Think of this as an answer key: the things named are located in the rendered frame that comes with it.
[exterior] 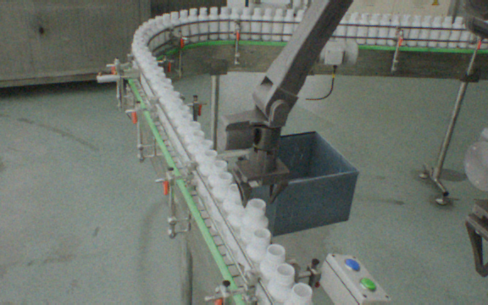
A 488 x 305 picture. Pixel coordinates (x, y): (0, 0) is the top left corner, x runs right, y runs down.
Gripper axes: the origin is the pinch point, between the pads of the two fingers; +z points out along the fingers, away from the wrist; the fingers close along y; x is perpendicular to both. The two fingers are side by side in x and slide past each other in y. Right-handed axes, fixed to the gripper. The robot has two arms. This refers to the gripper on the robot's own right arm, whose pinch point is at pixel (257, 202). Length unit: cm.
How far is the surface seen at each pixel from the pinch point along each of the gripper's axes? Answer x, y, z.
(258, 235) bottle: 4.7, 0.9, 5.7
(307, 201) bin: -38, -39, 33
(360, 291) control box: 24.0, -13.2, 7.4
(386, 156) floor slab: -174, -194, 113
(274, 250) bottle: 10.4, -0.1, 5.2
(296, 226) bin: -38, -37, 44
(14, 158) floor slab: -245, 63, 124
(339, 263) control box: 15.3, -13.6, 7.6
